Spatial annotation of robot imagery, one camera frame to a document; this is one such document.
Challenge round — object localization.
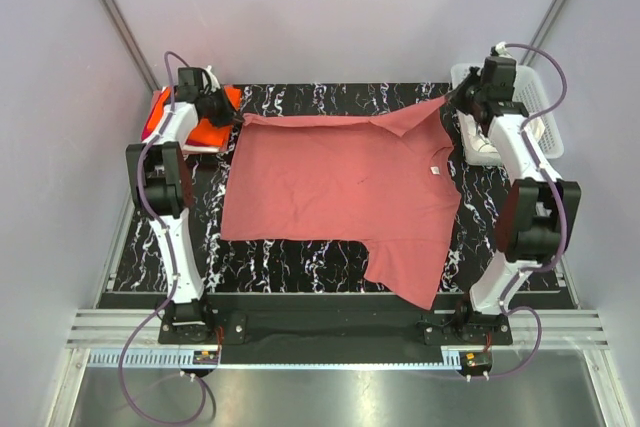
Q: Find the salmon pink t-shirt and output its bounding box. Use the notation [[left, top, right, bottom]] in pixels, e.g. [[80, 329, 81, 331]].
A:
[[221, 98, 460, 310]]

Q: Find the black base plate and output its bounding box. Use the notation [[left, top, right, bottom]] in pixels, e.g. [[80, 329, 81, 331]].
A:
[[158, 293, 512, 366]]

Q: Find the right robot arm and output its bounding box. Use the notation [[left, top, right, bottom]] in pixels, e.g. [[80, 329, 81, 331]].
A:
[[447, 52, 581, 344]]

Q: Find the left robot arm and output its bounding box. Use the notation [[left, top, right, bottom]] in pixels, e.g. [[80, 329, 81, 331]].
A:
[[125, 66, 242, 345]]

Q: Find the white slotted cable duct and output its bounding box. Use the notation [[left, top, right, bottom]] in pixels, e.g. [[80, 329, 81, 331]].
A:
[[88, 347, 461, 371]]

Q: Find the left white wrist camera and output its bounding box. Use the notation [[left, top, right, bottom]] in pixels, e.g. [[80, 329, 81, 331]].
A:
[[202, 65, 220, 92]]

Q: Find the orange folded t-shirt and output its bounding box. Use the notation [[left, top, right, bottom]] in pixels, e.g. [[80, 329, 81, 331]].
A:
[[141, 87, 232, 154]]

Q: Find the white plastic basket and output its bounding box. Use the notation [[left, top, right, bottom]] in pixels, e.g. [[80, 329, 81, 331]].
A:
[[450, 62, 565, 167]]

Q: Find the white printed t-shirt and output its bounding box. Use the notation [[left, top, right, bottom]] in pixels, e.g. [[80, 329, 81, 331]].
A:
[[459, 114, 546, 154]]

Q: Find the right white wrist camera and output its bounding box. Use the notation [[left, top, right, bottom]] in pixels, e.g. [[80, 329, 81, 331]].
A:
[[491, 42, 512, 58]]

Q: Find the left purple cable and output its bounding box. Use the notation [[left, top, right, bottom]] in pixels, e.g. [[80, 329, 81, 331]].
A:
[[117, 50, 216, 426]]

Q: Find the crimson folded t-shirt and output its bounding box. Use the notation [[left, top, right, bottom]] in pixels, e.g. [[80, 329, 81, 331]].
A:
[[140, 109, 162, 142]]

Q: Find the aluminium frame rail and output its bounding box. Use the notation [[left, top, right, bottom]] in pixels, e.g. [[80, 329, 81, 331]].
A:
[[66, 309, 608, 350]]

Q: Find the purple cable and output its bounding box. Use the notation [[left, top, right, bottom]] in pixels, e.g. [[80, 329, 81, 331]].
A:
[[117, 50, 216, 426], [487, 42, 571, 381]]

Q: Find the light pink folded t-shirt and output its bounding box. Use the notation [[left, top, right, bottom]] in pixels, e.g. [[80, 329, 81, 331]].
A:
[[150, 88, 230, 154]]

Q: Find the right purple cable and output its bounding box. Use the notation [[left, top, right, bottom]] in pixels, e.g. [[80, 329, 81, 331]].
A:
[[487, 42, 571, 381]]

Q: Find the black marble pattern mat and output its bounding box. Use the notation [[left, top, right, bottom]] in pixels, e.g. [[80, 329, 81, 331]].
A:
[[97, 81, 574, 294]]

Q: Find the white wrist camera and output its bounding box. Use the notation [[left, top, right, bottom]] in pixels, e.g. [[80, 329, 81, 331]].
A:
[[491, 42, 512, 58], [202, 65, 220, 92]]

